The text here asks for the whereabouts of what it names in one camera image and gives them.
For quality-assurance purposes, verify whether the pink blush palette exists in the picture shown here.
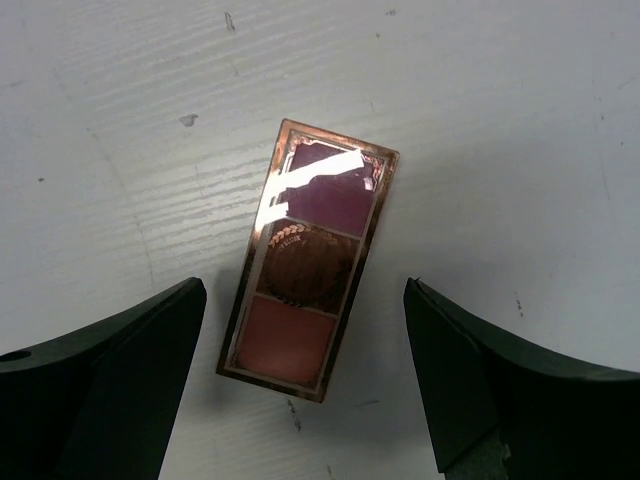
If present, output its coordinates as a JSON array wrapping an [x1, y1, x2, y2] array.
[[216, 119, 399, 402]]

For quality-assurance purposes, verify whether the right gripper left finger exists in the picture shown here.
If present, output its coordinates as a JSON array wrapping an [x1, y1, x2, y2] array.
[[1, 278, 207, 479]]

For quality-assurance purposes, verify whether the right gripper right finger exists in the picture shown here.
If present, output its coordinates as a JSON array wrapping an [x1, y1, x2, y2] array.
[[403, 279, 639, 479]]

